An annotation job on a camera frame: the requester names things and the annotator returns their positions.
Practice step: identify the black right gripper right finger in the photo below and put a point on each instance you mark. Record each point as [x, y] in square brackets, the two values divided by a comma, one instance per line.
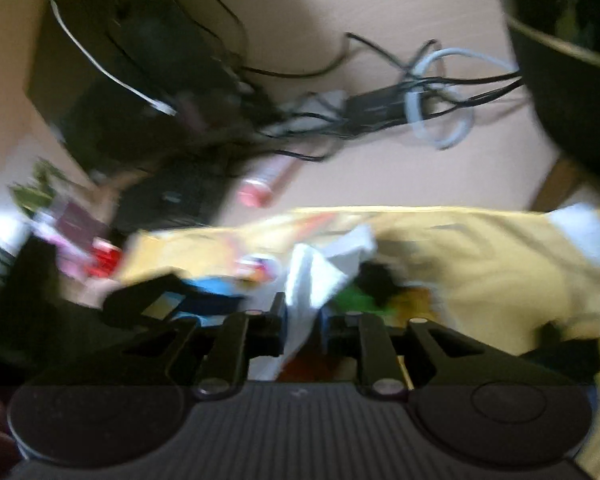
[363, 336]

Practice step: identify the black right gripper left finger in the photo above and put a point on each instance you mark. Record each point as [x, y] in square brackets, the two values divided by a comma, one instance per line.
[242, 337]

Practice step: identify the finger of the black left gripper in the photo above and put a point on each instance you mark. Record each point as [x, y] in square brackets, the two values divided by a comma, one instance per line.
[144, 303]

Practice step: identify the white paper tissue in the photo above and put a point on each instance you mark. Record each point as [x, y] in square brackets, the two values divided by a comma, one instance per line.
[312, 277]

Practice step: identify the blue white tissue pack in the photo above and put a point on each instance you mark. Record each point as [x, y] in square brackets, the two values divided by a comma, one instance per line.
[209, 300]

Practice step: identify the dark red box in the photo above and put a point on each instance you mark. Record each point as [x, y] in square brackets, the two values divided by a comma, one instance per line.
[82, 251]

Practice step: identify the black keyboard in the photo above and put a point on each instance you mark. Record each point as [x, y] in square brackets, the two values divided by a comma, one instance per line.
[179, 195]

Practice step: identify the small green plant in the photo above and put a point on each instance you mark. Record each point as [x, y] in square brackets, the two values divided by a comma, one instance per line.
[40, 191]

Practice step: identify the pink cosmetic tube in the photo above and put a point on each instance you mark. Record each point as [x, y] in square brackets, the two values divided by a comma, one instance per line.
[263, 182]

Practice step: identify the yellow printed cloth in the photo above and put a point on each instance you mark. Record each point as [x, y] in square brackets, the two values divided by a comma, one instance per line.
[493, 275]

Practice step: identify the black power adapter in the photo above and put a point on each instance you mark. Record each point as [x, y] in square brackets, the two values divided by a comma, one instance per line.
[375, 110]

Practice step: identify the black tablet screen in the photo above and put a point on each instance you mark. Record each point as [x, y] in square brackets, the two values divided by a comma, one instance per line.
[120, 82]

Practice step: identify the black round appliance wooden legs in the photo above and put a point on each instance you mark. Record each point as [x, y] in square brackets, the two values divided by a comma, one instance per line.
[556, 44]

